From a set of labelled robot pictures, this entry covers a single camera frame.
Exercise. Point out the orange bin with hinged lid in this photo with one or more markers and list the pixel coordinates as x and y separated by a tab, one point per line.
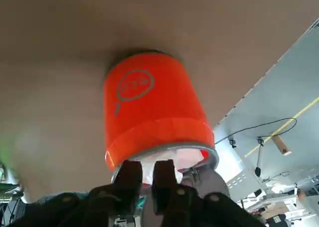
154	100

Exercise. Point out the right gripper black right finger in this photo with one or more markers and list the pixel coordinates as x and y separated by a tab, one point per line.
164	182

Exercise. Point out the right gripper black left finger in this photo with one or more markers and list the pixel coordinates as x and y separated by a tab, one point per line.
129	179

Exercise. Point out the grey metal cabinet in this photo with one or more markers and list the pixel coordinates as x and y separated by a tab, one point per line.
236	182

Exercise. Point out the white tissue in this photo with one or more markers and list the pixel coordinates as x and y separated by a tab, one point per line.
189	157

